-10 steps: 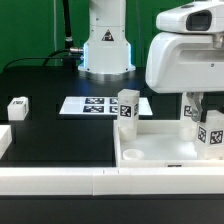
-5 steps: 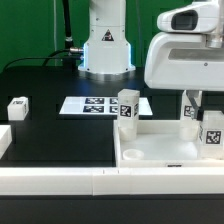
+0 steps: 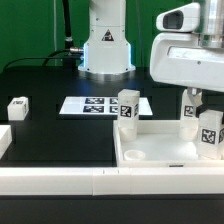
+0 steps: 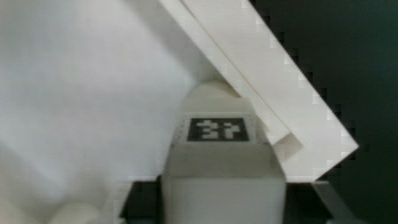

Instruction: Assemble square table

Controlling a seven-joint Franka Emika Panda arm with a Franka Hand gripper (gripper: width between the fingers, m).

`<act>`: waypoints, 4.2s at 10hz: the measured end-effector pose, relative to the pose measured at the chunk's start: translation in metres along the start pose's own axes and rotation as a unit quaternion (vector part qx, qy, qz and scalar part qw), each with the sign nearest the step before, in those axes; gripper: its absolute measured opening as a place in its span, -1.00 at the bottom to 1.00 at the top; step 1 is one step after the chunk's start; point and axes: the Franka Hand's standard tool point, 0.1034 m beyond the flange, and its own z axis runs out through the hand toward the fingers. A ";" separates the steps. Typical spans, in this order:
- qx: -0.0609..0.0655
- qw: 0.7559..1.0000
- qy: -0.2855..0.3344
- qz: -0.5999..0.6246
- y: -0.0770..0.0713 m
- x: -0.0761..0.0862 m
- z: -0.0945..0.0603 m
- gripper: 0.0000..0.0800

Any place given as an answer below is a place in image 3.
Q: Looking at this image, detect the black cable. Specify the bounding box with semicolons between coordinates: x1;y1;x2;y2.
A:
2;48;84;72

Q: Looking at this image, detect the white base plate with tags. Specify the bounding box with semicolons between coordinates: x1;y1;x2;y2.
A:
59;96;154;117

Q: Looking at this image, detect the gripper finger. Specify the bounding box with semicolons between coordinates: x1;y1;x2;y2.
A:
187;88;202;114

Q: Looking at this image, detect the white square tabletop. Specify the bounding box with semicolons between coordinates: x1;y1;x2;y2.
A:
113;120;224;168

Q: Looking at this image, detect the white left fence bar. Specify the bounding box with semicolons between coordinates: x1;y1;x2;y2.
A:
0;125;12;159

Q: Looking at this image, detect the white fence bar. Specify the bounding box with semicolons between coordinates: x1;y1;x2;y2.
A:
0;167;224;196
0;125;12;159

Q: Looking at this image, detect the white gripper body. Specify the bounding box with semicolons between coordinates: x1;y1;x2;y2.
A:
150;2;224;92

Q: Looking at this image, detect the white front fence bar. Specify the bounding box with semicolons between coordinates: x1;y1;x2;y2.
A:
0;167;224;196

